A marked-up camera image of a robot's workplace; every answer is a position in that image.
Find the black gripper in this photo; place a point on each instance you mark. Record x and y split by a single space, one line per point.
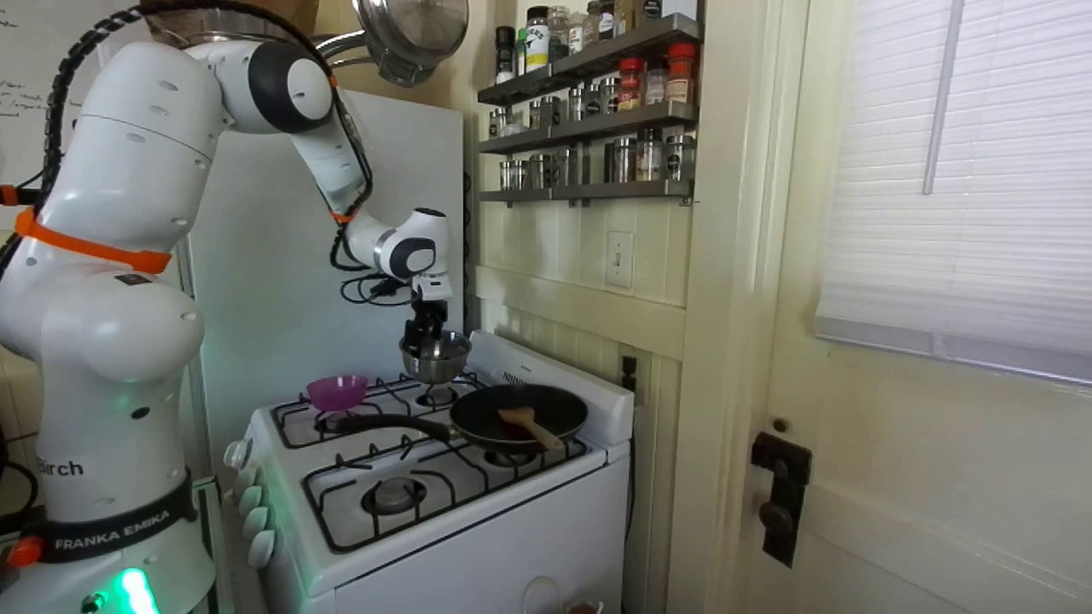
431 316

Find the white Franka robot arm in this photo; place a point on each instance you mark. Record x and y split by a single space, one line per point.
114 342

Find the black stove grate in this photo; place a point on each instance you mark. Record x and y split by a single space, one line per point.
281 428
313 506

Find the white gas stove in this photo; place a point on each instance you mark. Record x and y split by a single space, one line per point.
498 533

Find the white stove knob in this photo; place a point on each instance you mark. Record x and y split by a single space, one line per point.
252 499
256 523
264 549
238 451

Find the black frying pan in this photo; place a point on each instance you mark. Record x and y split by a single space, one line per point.
515 411

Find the wooden spatula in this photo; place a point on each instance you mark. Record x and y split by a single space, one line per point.
535 428

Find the white refrigerator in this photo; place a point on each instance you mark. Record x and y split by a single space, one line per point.
262 342

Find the glass spice jar silver lid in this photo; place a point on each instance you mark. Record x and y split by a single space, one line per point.
646 156
616 161
658 86
678 155

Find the dark glass bottle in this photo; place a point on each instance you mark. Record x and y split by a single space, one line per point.
506 55

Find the hanging silver pot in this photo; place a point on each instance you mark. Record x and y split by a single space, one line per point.
415 39

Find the white bottle black lid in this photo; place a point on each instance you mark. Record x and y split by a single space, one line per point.
535 40

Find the red spice jar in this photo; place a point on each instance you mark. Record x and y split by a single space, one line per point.
633 86
680 77

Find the black door lock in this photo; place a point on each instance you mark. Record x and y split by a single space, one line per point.
783 490

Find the white whiteboard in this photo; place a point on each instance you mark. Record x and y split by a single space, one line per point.
19 88

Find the white door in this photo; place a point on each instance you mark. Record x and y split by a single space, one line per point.
933 490

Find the white window blind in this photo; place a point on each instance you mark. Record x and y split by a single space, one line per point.
966 183

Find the wall outlet with black plug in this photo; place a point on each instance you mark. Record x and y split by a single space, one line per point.
628 374

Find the cream wall light switch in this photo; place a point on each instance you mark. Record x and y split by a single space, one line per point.
616 260

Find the metal wall spice rack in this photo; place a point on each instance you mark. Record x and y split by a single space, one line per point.
592 125

